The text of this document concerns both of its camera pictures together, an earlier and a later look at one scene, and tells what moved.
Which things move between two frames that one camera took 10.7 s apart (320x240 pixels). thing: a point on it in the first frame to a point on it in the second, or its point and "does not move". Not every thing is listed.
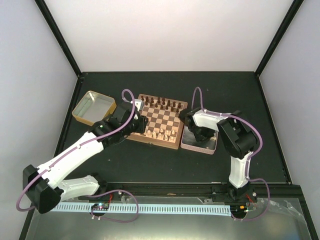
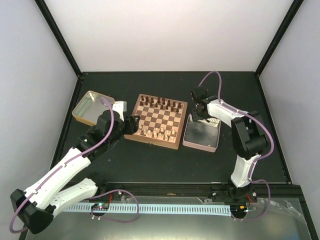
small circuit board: (100, 206) does not move
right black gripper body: (202, 133) to (198, 116)
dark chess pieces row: (161, 103) does not move
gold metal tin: (93, 107) does not move
